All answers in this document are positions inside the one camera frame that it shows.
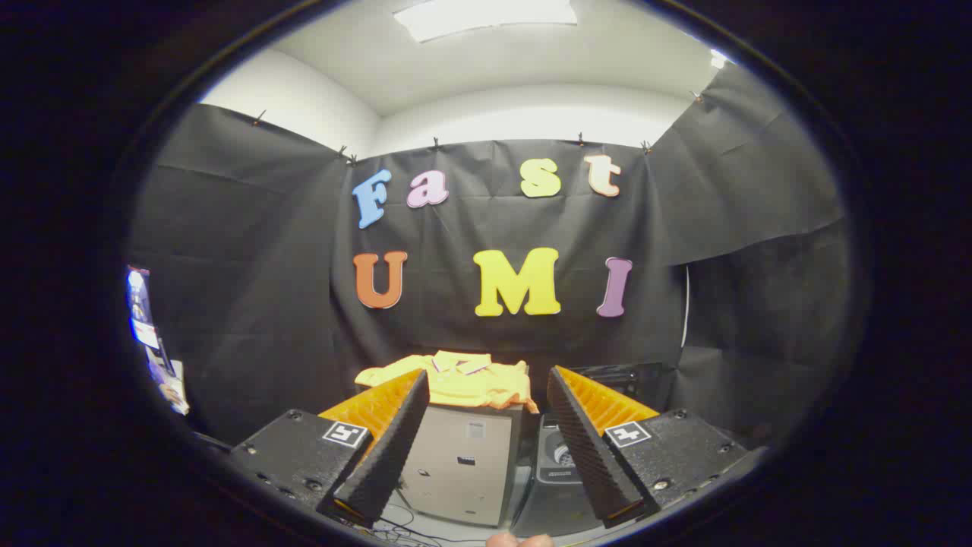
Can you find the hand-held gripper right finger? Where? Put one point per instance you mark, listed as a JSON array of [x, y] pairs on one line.
[[588, 448]]

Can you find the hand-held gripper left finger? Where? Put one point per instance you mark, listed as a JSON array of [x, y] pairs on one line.
[[395, 448]]

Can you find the grey washing machine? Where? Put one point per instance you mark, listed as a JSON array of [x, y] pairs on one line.
[[558, 494]]

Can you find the yellow orange polo shirt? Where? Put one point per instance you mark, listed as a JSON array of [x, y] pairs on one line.
[[463, 387]]

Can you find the grey cabinet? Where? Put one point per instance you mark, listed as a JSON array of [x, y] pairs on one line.
[[463, 471]]

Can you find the black backdrop cloth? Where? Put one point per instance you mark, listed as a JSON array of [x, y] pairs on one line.
[[266, 266]]

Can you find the white paper sheets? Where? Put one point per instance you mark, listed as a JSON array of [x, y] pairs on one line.
[[173, 389]]

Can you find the blue printed packet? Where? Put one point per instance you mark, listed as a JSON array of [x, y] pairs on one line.
[[140, 304]]

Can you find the white ceiling light panel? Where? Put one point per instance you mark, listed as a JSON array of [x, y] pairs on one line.
[[486, 15]]

